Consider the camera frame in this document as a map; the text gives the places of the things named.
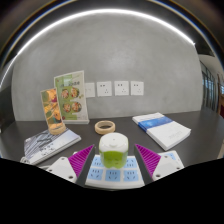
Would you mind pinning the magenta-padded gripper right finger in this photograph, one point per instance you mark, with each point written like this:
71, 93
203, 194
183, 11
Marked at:
166, 165

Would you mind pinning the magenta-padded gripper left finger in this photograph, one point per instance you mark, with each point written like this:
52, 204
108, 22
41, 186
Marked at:
65, 168

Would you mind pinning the grey striped booklet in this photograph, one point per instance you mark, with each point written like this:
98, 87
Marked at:
50, 145

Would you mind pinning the white and blue book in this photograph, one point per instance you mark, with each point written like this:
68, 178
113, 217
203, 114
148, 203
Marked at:
163, 130

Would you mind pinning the beige tape roll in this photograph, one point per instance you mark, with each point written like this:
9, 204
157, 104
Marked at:
98, 128

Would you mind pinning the small sign in wooden base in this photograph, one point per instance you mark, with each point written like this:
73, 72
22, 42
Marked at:
51, 110

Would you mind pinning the tall acrylic menu sign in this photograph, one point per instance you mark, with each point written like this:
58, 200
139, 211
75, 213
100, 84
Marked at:
70, 96

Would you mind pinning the dark framed glass window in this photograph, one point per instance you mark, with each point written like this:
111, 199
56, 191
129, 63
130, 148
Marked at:
208, 86

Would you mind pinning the white ceiling light strip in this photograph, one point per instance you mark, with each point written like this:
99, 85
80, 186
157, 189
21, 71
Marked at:
110, 11

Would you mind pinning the blank white wall plate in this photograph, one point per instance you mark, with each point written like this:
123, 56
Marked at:
90, 90

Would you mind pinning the white wall socket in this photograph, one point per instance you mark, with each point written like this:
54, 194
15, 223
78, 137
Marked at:
121, 88
104, 88
137, 88

